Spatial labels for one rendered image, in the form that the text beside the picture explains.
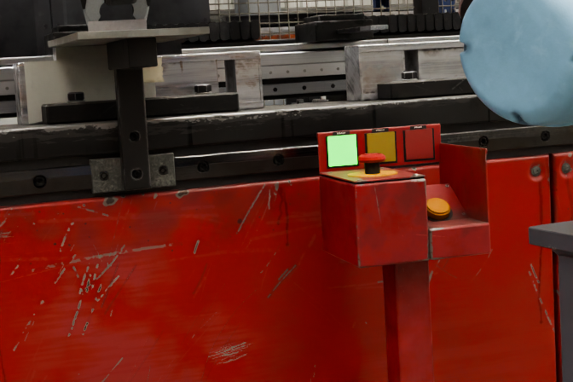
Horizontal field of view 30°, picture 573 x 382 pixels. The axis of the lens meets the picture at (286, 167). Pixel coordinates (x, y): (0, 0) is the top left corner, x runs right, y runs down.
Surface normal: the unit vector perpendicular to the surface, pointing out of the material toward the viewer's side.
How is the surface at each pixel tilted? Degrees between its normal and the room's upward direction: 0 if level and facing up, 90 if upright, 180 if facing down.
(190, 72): 90
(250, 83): 90
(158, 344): 90
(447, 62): 90
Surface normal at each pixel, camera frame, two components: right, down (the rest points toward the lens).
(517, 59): -0.72, 0.21
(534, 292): 0.35, 0.07
